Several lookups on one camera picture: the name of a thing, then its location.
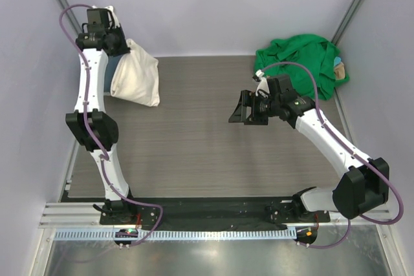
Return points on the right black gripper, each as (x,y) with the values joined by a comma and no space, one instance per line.
(248,99)

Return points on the cyan blue t shirt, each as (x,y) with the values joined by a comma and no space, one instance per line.
(337,61)

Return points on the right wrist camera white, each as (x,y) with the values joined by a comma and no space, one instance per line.
(262,89)

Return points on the right aluminium frame post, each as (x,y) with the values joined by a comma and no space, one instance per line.
(351,12)

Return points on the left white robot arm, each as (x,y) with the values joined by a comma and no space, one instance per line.
(98,133)

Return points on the folded blue t shirt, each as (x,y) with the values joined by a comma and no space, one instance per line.
(111,67)

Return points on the green t shirt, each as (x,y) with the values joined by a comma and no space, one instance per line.
(297,42)

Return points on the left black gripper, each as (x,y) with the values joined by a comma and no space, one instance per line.
(123,49)

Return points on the cream white t shirt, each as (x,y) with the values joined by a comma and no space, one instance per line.
(136,78)

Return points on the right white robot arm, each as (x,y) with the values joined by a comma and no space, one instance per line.
(361,187)

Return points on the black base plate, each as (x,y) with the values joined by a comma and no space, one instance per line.
(211,214)

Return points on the green plastic bin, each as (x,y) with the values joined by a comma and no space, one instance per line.
(319,59)

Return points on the slotted cable duct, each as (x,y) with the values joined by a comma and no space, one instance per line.
(129,234)

